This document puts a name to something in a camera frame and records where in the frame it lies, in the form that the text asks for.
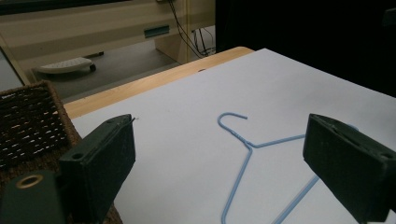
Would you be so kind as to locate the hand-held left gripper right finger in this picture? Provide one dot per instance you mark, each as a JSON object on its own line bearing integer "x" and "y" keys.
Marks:
{"x": 348, "y": 168}

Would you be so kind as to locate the white paper sheet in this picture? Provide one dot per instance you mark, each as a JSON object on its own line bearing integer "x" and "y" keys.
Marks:
{"x": 218, "y": 102}

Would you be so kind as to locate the brown woven basket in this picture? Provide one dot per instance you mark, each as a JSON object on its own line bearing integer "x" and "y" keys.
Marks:
{"x": 31, "y": 130}

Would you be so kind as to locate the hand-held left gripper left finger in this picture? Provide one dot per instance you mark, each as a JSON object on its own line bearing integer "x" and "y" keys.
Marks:
{"x": 102, "y": 161}

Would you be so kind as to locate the white remote control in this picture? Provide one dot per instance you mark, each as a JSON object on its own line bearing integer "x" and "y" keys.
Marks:
{"x": 67, "y": 65}

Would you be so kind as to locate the beige desk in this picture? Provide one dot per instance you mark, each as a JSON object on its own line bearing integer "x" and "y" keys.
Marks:
{"x": 102, "y": 25}

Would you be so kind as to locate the black curtain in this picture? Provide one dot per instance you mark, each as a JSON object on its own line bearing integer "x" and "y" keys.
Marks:
{"x": 305, "y": 34}

